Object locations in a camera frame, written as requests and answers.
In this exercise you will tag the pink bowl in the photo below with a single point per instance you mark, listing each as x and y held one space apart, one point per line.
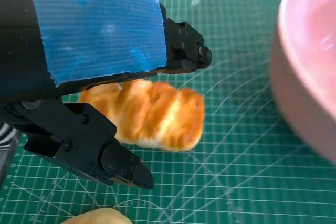
309 51

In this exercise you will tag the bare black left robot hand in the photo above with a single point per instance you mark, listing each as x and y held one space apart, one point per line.
99 32

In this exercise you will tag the round toy bread bun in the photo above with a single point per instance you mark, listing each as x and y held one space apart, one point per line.
99 217

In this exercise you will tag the green cutting mat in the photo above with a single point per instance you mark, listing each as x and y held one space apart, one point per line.
236 182

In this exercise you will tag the braided toy bread loaf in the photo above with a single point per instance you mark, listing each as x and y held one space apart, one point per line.
162 119

